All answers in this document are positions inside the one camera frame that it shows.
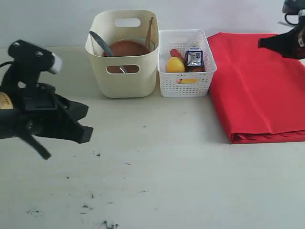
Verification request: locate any yellow lemon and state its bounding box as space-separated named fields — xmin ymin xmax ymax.
xmin=165 ymin=57 xmax=185 ymax=73

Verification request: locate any white woven plastic basket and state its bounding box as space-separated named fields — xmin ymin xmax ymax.
xmin=158 ymin=29 xmax=217 ymax=97

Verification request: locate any white ceramic bowl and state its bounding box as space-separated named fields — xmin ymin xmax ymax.
xmin=134 ymin=37 xmax=155 ymax=52

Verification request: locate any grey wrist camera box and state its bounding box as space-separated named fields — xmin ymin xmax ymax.
xmin=282 ymin=0 xmax=305 ymax=26

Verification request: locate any orange carrot piece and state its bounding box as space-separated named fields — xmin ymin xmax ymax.
xmin=187 ymin=66 xmax=205 ymax=73

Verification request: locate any brown wooden plate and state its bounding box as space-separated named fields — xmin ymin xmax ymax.
xmin=107 ymin=40 xmax=150 ymax=73

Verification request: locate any silver table knife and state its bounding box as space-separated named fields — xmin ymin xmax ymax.
xmin=89 ymin=31 xmax=129 ymax=74

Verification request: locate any red table cloth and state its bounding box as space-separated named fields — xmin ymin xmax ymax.
xmin=208 ymin=32 xmax=305 ymax=144

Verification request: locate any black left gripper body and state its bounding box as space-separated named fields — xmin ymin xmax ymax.
xmin=0 ymin=82 xmax=72 ymax=160

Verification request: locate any orange cheese wedge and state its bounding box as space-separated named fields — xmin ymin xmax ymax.
xmin=180 ymin=79 xmax=198 ymax=84

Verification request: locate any red sausage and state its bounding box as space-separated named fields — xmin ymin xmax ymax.
xmin=170 ymin=49 xmax=184 ymax=61

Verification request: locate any blue white milk carton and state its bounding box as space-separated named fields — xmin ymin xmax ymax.
xmin=185 ymin=47 xmax=203 ymax=67

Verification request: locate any cream plastic bin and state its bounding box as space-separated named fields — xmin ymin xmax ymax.
xmin=85 ymin=10 xmax=159 ymax=98

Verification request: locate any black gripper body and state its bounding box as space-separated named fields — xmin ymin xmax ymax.
xmin=295 ymin=23 xmax=305 ymax=59

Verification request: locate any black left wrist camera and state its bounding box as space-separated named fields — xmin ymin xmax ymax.
xmin=1 ymin=40 xmax=62 ymax=94

